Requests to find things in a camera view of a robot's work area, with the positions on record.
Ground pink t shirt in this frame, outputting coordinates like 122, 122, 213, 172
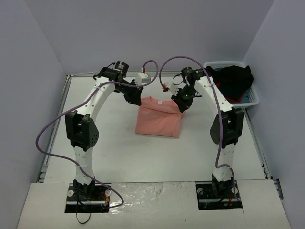
135, 96, 184, 138

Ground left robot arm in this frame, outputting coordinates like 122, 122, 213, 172
65, 61, 151, 199

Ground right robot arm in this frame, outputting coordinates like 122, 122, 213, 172
170, 67, 244, 197

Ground black and red clothes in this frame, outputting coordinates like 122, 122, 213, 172
206, 65, 254, 103

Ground white plastic basket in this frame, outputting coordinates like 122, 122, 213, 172
204, 61, 260, 109

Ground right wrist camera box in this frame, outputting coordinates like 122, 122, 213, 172
163, 82, 181, 96

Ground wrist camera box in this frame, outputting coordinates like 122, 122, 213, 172
135, 73, 151, 85
163, 82, 181, 96

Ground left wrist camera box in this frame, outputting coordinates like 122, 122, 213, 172
135, 73, 151, 85

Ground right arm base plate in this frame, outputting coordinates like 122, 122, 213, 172
195, 181, 243, 211

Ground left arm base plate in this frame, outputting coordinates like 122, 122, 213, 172
65, 184, 110, 213

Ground black loop cable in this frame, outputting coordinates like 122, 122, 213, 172
75, 211, 92, 225

